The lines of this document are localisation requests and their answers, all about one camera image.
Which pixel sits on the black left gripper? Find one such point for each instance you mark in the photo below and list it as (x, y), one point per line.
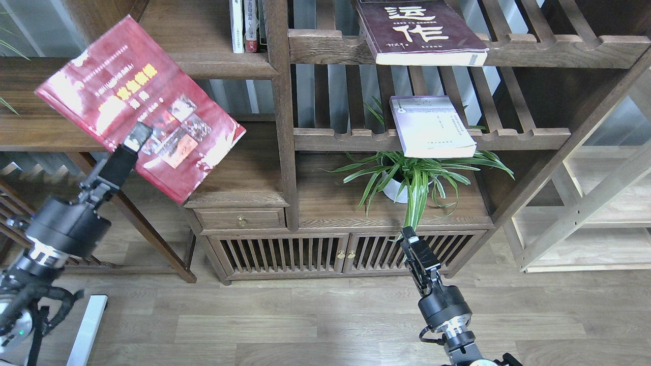
(106, 179)

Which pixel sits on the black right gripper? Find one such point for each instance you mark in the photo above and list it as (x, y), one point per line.
(422, 262)

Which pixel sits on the red book with photos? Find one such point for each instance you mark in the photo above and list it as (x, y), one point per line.
(125, 78)

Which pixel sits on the maroon book with white characters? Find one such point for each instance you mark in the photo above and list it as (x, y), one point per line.
(419, 33)

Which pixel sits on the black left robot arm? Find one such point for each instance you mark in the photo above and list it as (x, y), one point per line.
(31, 305)

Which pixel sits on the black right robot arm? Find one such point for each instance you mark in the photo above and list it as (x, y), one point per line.
(443, 307)

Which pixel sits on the white plant pot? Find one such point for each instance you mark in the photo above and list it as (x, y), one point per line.
(399, 175)

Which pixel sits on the spider plant green leaves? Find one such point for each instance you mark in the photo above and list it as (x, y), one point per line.
(438, 183)

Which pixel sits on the pale lavender book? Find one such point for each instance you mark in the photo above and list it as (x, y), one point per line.
(430, 127)

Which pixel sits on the dark wooden bookshelf cabinet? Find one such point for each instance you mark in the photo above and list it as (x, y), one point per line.
(291, 199)

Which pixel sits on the brass drawer knob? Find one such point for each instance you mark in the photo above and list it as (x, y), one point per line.
(242, 221)

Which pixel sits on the dark slatted wooden rack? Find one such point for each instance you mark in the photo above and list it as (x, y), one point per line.
(59, 230)

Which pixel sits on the dark upright book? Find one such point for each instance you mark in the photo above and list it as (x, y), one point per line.
(262, 32)

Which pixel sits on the red and white upright book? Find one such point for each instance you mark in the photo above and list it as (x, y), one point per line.
(251, 25)

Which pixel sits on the white table leg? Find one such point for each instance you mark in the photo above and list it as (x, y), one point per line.
(89, 327)

